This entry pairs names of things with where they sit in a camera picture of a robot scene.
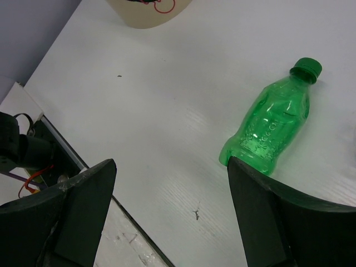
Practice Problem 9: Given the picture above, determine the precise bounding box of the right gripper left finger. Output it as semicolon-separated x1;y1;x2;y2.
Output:
1;159;117;266

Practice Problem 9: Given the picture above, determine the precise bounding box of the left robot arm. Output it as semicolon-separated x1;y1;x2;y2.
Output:
1;112;55;172

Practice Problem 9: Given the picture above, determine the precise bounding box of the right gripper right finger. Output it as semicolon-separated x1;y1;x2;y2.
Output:
227;157;355;266

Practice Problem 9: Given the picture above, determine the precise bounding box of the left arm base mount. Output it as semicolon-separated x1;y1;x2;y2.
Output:
20;116;88;194

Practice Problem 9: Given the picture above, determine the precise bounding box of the green plastic bottle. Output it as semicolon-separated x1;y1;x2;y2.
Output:
219;57;323;176

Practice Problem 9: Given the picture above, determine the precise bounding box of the cream cat bin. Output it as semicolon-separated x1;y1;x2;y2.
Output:
107;0;192;29

